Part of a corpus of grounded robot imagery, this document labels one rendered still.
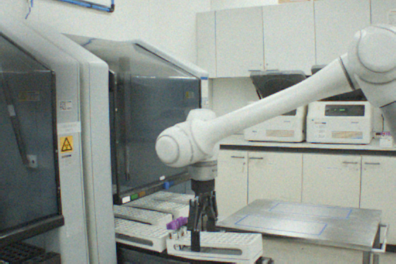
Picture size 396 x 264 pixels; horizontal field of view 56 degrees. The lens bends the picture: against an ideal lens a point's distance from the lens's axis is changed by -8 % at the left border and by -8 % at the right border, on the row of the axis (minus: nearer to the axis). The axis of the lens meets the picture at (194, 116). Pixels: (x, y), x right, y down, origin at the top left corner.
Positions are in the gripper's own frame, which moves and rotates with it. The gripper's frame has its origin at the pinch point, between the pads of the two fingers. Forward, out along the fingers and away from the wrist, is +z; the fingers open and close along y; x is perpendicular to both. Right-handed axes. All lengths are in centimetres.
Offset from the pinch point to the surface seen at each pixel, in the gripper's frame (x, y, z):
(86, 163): 30.7, -19.0, -25.4
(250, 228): -5.3, 28.5, 4.8
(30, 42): 41, -31, -63
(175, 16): 141, 216, -121
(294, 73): 33, 242, -64
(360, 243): -46, 27, 5
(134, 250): 24.0, -5.6, 6.6
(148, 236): 18.0, -4.8, 0.4
